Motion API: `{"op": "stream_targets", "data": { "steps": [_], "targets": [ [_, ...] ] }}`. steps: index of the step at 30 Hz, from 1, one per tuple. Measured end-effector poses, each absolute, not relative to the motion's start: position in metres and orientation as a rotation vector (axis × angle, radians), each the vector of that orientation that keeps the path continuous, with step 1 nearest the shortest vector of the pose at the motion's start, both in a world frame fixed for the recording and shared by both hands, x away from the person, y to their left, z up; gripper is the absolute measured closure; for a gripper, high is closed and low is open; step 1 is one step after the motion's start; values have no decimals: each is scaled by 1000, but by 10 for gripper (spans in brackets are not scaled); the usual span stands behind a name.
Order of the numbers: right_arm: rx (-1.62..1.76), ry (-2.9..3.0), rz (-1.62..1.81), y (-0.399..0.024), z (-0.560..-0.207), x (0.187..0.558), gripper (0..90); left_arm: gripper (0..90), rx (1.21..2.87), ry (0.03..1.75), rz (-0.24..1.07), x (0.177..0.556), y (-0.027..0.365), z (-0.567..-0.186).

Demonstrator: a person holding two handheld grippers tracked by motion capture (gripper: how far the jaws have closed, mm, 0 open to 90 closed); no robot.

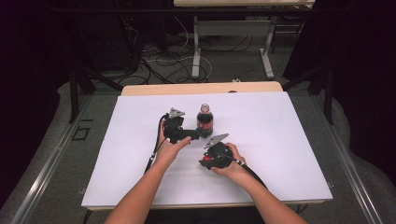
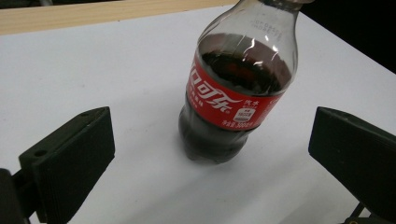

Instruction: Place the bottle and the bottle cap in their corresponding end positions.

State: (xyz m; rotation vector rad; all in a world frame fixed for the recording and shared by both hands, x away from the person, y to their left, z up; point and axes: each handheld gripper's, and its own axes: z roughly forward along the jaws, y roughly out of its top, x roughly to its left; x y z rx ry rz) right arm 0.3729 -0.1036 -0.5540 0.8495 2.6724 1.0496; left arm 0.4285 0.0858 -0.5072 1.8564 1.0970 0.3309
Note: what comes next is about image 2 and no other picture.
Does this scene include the cola bottle with red cap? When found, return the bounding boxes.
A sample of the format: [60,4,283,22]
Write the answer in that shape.
[177,0,316,165]

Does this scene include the white table cover sheet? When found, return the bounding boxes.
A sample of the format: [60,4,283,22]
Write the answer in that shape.
[0,4,396,224]

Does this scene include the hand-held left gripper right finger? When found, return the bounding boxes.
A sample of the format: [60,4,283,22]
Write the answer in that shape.
[307,105,396,223]

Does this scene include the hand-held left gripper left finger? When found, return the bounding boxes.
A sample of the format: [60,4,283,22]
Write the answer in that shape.
[18,105,116,224]

